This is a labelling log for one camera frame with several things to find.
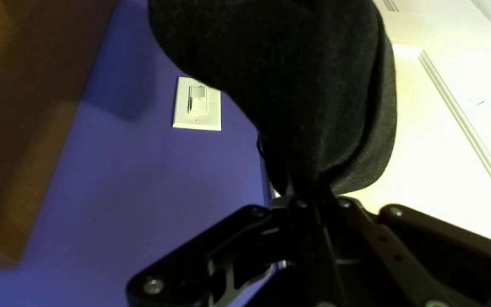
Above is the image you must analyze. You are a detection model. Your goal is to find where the brown wooden cabinet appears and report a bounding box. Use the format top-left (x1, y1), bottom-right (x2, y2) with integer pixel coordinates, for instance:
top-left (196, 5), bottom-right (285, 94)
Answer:
top-left (0, 0), bottom-right (120, 269)

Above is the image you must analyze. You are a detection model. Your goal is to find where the black knit head sock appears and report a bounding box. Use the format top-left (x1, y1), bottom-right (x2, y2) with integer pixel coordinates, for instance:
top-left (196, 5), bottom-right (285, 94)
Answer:
top-left (147, 0), bottom-right (399, 198)

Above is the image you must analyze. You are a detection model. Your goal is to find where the white panel door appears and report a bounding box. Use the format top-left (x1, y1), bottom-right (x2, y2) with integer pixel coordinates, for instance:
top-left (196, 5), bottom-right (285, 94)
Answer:
top-left (264, 0), bottom-right (491, 252)

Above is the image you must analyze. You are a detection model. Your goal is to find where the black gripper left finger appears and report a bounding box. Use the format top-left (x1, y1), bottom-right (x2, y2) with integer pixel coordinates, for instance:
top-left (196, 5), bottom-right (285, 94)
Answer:
top-left (125, 194), bottom-right (321, 307)

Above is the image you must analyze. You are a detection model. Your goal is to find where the white light switch plate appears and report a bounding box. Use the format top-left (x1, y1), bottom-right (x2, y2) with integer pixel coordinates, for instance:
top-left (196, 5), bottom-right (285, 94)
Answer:
top-left (171, 75), bottom-right (224, 133)

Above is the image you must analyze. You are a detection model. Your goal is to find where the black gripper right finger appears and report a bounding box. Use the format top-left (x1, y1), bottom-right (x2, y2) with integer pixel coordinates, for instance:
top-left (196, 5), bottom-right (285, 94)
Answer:
top-left (312, 194), bottom-right (491, 307)

